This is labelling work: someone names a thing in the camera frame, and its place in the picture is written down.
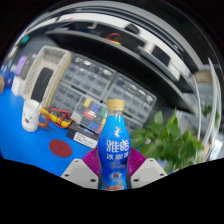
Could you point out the blue drink bottle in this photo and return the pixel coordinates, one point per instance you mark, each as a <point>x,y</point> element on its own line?
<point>114,150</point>

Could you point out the white metal rack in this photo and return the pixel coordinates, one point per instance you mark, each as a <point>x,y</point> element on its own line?
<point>213,110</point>

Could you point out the clear box of coloured parts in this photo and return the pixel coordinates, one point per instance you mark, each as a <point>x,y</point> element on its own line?
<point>90,113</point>

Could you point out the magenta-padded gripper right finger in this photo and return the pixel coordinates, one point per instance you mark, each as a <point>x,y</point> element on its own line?
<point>150,171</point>

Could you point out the green potted plant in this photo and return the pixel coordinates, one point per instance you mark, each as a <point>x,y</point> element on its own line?
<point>166,143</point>

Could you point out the dark grey box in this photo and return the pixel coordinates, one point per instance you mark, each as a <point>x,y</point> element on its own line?
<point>28,65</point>

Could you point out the flat round red coaster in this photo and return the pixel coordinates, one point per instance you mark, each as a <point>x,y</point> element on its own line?
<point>60,148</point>

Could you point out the black box with white label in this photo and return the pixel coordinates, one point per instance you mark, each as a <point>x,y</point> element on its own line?
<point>83,135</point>

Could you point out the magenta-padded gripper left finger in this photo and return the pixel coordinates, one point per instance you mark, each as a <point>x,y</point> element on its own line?
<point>78,173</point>

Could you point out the purple bag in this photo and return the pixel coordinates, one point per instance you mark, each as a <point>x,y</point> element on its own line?
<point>20,65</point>

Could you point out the flat black device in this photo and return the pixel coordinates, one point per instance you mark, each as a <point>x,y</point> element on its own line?
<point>41,85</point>

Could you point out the white dotted fabric tray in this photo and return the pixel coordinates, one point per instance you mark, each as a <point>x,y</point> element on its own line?
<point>58,63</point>

